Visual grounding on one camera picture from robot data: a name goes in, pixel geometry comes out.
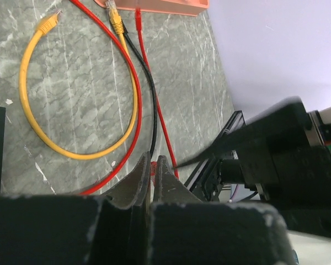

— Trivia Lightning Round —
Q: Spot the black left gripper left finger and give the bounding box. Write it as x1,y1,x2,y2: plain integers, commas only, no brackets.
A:
0,152,151,264

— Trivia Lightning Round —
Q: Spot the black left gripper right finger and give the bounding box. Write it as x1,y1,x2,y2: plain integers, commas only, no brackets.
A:
150,156,296,264

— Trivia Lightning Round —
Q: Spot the red ethernet cable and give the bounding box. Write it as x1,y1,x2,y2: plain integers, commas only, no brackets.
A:
134,7,179,179
70,0,158,196

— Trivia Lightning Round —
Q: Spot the black ethernet cable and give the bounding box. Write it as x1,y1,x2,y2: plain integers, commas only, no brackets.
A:
122,26,158,158

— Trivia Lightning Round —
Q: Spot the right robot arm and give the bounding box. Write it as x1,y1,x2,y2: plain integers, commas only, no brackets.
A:
177,97,331,238

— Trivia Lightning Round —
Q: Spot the pink rectangular tray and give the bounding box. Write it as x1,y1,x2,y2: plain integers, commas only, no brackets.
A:
95,0,210,17

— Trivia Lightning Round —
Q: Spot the orange ethernet cable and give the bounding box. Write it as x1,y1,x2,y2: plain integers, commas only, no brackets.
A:
18,0,138,161

